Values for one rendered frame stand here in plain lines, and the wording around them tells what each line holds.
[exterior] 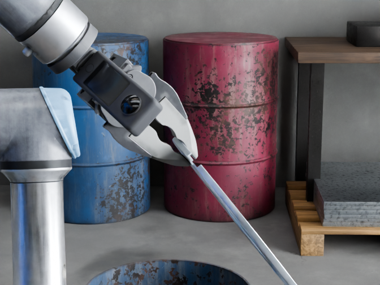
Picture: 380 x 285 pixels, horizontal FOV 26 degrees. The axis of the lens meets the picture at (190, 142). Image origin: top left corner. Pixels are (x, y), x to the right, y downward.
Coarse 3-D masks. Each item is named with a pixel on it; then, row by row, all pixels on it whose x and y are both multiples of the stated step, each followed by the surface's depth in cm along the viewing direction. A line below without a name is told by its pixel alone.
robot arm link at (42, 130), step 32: (0, 96) 131; (32, 96) 131; (64, 96) 132; (0, 128) 129; (32, 128) 129; (64, 128) 130; (0, 160) 133; (32, 160) 129; (64, 160) 132; (32, 192) 131; (32, 224) 131; (32, 256) 131; (64, 256) 135
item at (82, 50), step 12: (84, 36) 93; (96, 36) 94; (84, 48) 93; (60, 60) 93; (72, 60) 93; (84, 60) 96; (120, 60) 99; (60, 72) 95; (132, 72) 96; (144, 84) 97; (84, 96) 100; (96, 108) 96; (108, 120) 96
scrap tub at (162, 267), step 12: (132, 264) 222; (144, 264) 224; (156, 264) 225; (168, 264) 225; (180, 264) 225; (192, 264) 224; (204, 264) 223; (96, 276) 214; (108, 276) 218; (120, 276) 221; (132, 276) 223; (144, 276) 225; (156, 276) 226; (168, 276) 226; (180, 276) 226; (192, 276) 225; (204, 276) 223; (216, 276) 221; (228, 276) 218; (240, 276) 214
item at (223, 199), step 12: (180, 144) 101; (192, 168) 116; (204, 180) 101; (216, 192) 94; (228, 204) 93; (240, 216) 92; (240, 228) 115; (252, 228) 92; (252, 240) 97; (264, 252) 92; (276, 264) 93; (288, 276) 93
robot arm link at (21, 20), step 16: (0, 0) 89; (16, 0) 89; (32, 0) 90; (48, 0) 91; (0, 16) 90; (16, 16) 90; (32, 16) 90; (48, 16) 91; (16, 32) 92; (32, 32) 91
